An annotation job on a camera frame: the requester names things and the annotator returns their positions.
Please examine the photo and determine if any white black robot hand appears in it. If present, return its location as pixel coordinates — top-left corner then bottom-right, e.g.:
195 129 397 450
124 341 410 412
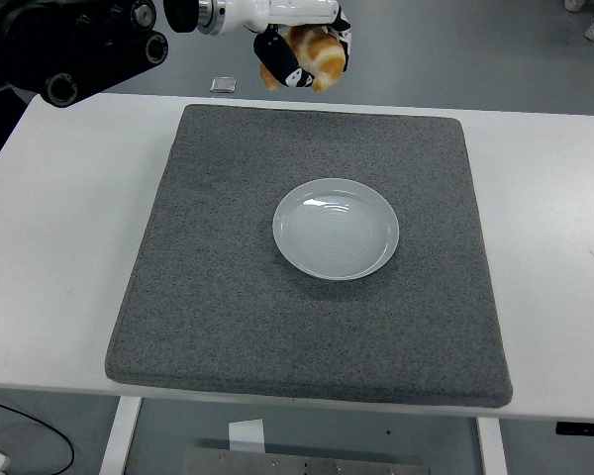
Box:
226 0 353 91

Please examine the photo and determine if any golden croissant bread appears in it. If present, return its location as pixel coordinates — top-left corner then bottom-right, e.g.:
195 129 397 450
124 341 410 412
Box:
259 24 348 93

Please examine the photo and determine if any pale grey round plate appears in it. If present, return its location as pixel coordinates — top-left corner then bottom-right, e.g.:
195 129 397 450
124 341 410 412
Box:
271 177 401 282

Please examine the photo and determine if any grey metal plate with screws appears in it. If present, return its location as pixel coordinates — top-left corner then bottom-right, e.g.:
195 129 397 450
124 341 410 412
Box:
182 446 432 475

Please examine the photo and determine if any grey felt table mat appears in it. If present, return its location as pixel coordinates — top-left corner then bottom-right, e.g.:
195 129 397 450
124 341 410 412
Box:
103 103 514 410

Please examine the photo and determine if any white table leg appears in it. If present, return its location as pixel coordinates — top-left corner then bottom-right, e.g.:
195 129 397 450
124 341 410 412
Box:
98 396 144 475
476 418 509 475

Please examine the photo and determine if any black table control panel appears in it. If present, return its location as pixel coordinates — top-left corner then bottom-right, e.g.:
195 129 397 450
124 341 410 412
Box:
554 421 594 437

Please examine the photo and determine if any black floor cable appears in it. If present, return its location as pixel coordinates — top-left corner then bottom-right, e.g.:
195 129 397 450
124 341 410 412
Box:
0 397 75 475

